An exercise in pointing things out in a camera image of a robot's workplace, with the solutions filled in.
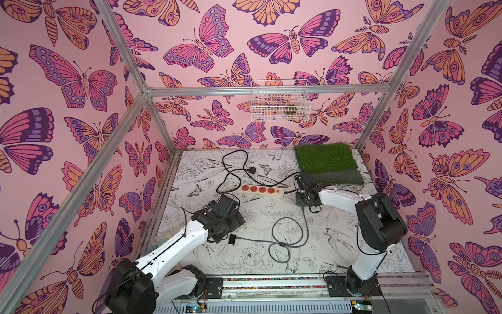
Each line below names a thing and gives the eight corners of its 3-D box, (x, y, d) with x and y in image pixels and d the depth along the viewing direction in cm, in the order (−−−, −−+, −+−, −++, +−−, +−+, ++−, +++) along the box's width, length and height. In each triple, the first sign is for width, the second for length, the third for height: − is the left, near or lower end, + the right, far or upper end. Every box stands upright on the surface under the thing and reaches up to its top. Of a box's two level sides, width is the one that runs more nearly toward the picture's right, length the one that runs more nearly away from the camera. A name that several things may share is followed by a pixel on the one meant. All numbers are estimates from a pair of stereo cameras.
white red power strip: (237, 194, 103) (236, 191, 101) (238, 186, 106) (238, 183, 104) (283, 197, 101) (284, 194, 99) (283, 189, 104) (283, 186, 102)
